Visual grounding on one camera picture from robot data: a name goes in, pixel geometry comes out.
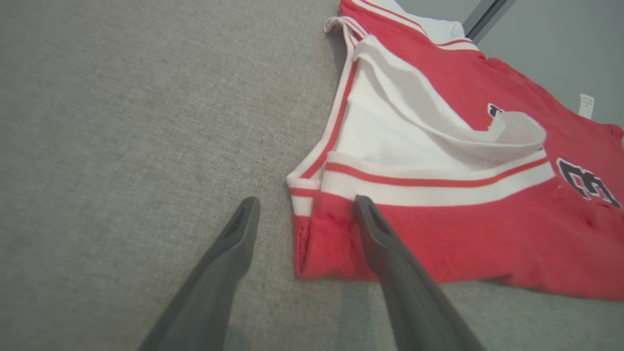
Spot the grey metal frame pole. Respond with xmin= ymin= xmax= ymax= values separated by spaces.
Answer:
xmin=462 ymin=0 xmax=517 ymax=45

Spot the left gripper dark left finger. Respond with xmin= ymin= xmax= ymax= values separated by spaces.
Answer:
xmin=138 ymin=196 xmax=261 ymax=351

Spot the red white basketball jersey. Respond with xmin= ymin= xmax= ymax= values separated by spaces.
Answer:
xmin=286 ymin=0 xmax=624 ymax=301

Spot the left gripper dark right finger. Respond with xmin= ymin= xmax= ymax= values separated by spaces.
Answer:
xmin=353 ymin=195 xmax=486 ymax=351

